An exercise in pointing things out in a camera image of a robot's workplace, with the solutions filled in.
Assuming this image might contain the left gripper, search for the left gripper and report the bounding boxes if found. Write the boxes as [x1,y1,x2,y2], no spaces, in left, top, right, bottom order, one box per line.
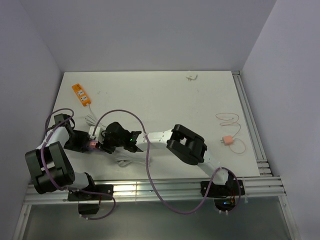
[64,131,92,154]

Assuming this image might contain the pink plug adapter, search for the pink plug adapter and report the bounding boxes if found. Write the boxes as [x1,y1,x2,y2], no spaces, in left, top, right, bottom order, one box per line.
[88,140,98,149]

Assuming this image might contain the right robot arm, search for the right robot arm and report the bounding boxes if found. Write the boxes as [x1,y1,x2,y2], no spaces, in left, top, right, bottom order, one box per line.
[90,122,234,195]

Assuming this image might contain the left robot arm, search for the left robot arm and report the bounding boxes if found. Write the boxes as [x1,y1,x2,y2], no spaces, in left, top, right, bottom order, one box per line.
[25,113,98,200]

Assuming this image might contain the small white plug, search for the small white plug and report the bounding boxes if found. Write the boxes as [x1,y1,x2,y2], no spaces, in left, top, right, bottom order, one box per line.
[185,71,198,81]

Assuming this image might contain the small pink charger plug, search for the small pink charger plug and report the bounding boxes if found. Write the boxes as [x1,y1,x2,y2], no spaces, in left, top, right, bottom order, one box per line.
[220,135,234,146]

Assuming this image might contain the orange power strip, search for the orange power strip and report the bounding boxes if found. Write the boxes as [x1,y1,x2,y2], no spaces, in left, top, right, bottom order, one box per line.
[72,83,92,107]

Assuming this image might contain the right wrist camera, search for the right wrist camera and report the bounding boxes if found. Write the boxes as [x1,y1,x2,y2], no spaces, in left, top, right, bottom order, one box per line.
[88,126,103,142]

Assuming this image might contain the purple strip white cord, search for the purple strip white cord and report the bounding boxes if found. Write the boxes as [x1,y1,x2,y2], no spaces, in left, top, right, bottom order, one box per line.
[115,152,150,167]

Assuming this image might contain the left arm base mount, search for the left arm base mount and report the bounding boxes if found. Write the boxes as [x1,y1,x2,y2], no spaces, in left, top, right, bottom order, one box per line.
[67,184,114,217]

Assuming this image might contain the aluminium front rail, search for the aluminium front rail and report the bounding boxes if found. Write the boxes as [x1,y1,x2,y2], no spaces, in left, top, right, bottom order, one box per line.
[23,176,286,205]

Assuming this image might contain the aluminium rail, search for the aluminium rail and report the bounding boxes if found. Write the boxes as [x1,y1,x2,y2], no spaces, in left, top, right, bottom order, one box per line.
[23,176,286,205]
[232,71,301,240]

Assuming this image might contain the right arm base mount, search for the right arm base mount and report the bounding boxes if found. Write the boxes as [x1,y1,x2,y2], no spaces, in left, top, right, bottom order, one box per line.
[207,176,246,213]

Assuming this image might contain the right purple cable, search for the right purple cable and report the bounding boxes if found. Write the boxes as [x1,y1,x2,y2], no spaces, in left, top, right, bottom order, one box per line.
[93,108,242,216]

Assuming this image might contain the aluminium right rail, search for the aluminium right rail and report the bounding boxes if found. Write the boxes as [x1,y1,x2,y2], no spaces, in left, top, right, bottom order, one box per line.
[232,71,301,240]

